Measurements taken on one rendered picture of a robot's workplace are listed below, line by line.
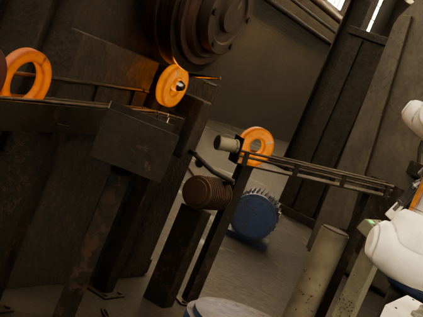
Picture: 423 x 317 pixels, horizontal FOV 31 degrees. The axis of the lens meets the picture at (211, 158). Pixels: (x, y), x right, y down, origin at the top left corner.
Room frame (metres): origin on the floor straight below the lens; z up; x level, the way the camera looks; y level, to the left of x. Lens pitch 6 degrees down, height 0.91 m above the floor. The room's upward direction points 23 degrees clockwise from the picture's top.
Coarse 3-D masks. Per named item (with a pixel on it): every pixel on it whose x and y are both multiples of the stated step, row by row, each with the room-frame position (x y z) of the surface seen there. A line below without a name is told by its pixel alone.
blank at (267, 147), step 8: (256, 128) 3.08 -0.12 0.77; (248, 136) 3.07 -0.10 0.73; (256, 136) 3.09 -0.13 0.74; (264, 136) 3.10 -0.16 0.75; (272, 136) 3.12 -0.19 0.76; (248, 144) 3.08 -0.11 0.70; (264, 144) 3.11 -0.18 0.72; (272, 144) 3.13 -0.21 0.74; (240, 152) 3.07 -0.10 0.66; (256, 152) 3.13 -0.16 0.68; (264, 152) 3.12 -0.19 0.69; (272, 152) 3.13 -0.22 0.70; (248, 160) 3.09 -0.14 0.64
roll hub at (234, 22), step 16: (208, 0) 2.59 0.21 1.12; (224, 0) 2.64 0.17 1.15; (240, 0) 2.74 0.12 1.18; (208, 16) 2.58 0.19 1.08; (224, 16) 2.65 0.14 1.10; (240, 16) 2.74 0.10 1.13; (208, 32) 2.61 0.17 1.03; (224, 32) 2.71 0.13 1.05; (240, 32) 2.80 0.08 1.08; (208, 48) 2.67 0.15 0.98; (224, 48) 2.74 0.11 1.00
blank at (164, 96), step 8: (176, 64) 2.74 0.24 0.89; (168, 72) 2.69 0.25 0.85; (176, 72) 2.71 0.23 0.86; (184, 72) 2.76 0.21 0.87; (160, 80) 2.69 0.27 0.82; (168, 80) 2.69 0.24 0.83; (184, 80) 2.78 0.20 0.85; (160, 88) 2.69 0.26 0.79; (168, 88) 2.71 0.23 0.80; (160, 96) 2.70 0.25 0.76; (168, 96) 2.72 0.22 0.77; (176, 96) 2.77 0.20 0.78; (168, 104) 2.74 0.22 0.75
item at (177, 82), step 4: (156, 72) 2.77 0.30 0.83; (160, 72) 2.77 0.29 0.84; (156, 76) 2.76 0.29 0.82; (156, 80) 2.76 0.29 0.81; (176, 80) 2.73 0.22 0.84; (180, 80) 2.73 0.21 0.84; (172, 84) 2.73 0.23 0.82; (176, 84) 2.72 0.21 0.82; (180, 84) 2.72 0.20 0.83; (184, 84) 2.73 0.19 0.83; (172, 88) 2.73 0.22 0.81; (176, 88) 2.72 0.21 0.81; (180, 88) 2.72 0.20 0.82; (184, 88) 2.74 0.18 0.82
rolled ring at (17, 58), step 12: (24, 48) 2.08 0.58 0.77; (12, 60) 2.04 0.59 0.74; (24, 60) 2.07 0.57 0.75; (36, 60) 2.11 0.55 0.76; (48, 60) 2.15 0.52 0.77; (12, 72) 2.04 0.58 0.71; (36, 72) 2.16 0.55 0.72; (48, 72) 2.16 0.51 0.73; (36, 84) 2.17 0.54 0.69; (48, 84) 2.18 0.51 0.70; (24, 96) 2.15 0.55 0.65; (36, 96) 2.15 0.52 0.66
